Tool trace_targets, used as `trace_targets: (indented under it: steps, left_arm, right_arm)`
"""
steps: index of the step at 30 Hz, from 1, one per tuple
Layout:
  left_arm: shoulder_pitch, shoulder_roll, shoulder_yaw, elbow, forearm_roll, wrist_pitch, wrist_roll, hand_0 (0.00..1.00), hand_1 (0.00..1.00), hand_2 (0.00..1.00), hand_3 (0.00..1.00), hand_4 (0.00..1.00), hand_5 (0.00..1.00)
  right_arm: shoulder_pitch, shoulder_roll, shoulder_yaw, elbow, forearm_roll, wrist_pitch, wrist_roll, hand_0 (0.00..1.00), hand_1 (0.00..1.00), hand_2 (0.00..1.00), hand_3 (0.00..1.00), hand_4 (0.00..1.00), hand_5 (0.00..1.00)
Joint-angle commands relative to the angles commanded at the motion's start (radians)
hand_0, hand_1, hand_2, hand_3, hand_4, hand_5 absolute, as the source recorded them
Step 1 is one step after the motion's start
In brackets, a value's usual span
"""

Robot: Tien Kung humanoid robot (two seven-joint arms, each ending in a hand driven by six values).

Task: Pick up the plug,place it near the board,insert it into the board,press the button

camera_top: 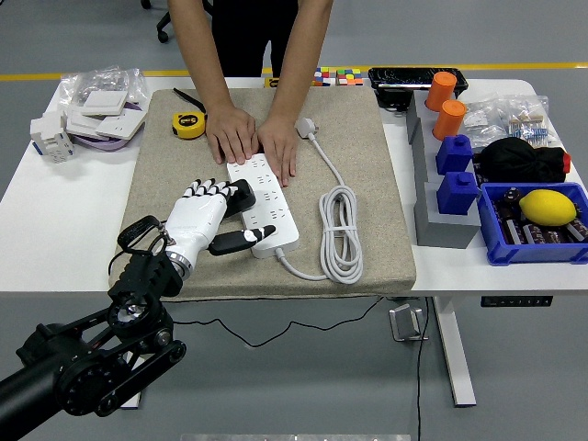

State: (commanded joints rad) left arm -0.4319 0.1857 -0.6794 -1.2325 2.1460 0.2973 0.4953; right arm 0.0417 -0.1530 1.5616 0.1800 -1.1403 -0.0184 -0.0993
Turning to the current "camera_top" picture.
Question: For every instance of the blue plastic bin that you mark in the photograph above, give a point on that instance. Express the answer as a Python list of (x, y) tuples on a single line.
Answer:
[(528, 255)]

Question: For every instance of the multicoloured puzzle cube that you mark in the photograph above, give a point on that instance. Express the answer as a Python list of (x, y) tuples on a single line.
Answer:
[(349, 77), (322, 77)]

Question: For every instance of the grey-brown fabric mat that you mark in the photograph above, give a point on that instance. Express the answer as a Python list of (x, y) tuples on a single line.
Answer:
[(367, 184)]

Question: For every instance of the black office chair base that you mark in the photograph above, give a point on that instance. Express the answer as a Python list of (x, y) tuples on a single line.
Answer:
[(163, 33)]

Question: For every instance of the grey stepped block stand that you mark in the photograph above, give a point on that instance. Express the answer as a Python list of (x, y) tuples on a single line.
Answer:
[(441, 229)]

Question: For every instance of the black glossy tray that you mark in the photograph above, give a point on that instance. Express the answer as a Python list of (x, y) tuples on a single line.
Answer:
[(404, 78)]

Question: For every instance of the black round knob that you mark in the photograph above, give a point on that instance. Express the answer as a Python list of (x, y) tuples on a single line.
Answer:
[(511, 196)]

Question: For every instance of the yellow tape measure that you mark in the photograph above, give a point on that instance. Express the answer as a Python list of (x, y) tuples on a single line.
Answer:
[(187, 125)]

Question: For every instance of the clear bag of small parts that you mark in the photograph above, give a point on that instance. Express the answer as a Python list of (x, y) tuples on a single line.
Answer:
[(105, 80)]

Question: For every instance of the silver metal hook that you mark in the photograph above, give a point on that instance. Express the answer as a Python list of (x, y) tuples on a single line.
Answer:
[(406, 324)]

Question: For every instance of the black stand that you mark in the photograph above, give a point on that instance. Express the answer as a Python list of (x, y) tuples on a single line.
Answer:
[(395, 98)]

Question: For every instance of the white power strip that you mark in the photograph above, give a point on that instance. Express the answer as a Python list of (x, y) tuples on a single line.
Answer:
[(275, 211)]

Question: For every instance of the person's left forearm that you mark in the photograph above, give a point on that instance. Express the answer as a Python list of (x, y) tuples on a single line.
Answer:
[(296, 69)]

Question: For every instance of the white table leg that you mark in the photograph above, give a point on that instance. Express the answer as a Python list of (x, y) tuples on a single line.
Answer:
[(134, 403), (455, 358)]

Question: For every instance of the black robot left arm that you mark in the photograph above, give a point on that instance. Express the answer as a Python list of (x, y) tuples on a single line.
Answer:
[(87, 381)]

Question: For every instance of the person's right forearm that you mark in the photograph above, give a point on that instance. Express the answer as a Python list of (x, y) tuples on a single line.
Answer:
[(202, 55)]

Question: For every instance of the orange plastic cup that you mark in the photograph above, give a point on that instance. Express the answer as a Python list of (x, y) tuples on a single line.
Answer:
[(440, 92), (449, 120)]

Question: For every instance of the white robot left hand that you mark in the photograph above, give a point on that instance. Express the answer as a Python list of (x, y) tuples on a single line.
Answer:
[(195, 220)]

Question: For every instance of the person's left hand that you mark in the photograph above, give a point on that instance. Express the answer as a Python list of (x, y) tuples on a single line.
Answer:
[(280, 142)]

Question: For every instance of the white wall switch plate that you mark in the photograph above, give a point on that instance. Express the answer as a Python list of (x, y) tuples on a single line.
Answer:
[(105, 103)]

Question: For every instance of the dark cylindrical battery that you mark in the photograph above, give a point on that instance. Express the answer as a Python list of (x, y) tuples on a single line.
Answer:
[(579, 229), (513, 230), (557, 236), (534, 233)]

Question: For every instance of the clear bag of white parts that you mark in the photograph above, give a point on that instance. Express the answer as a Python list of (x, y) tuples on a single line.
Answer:
[(480, 121)]

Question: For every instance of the person's right hand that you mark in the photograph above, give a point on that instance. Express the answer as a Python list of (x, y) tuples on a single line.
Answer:
[(232, 131)]

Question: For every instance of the clear bag of resistors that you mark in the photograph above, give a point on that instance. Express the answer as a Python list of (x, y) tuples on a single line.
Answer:
[(528, 121)]

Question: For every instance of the person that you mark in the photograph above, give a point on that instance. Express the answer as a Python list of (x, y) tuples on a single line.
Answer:
[(248, 27)]

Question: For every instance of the white wall socket plate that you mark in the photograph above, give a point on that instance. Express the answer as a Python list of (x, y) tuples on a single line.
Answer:
[(120, 126)]

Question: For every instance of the black table control panel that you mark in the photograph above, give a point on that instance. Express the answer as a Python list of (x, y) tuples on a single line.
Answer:
[(516, 301)]

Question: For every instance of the white plastic plate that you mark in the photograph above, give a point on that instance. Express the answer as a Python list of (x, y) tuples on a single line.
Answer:
[(82, 123)]

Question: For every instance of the white terminal block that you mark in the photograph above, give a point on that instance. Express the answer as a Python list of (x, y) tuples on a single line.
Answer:
[(50, 138)]

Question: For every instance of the black cloth bundle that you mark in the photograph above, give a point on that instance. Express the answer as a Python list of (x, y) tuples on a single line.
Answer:
[(519, 161)]

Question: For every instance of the yellow lemon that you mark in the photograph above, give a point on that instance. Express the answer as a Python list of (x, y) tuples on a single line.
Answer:
[(546, 207)]

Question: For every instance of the blue plastic block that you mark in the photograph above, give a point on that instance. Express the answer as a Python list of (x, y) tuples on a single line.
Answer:
[(454, 156), (457, 195)]

